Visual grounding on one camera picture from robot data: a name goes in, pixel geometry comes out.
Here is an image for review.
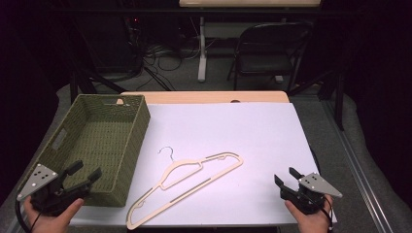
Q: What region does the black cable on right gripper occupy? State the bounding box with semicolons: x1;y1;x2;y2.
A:
307;190;334;231

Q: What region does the person's right hand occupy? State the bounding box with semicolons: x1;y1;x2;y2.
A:
284;193;334;233

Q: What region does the beige clothes hanger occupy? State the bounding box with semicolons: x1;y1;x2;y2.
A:
125;146;245;231

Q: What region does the green woven basket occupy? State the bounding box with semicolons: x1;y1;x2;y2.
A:
19;93;152;208

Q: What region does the tangle of floor cables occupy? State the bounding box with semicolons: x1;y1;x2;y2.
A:
129;16;218;91

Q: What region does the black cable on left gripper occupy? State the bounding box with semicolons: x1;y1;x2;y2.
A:
14;198;45;233

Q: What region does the black folding chair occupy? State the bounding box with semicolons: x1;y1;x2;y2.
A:
226;21;314;93

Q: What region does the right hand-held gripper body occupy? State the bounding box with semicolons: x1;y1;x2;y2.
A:
280;172;344;216

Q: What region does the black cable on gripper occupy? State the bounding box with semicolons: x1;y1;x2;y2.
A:
307;190;334;231
14;198;45;233

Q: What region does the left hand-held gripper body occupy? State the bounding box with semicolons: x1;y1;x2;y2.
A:
17;163;90;216

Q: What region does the light wooden desk top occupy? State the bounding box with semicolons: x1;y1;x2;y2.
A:
179;0;322;9

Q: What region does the person's left hand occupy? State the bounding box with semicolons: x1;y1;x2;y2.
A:
22;195;86;233

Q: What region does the white table mat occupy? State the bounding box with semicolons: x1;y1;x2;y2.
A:
69;102;338;227

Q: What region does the white desk leg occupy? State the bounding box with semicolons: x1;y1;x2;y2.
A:
197;17;208;83

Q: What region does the black metal stand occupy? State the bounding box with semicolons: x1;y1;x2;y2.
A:
68;18;128;105
288;69;345;132

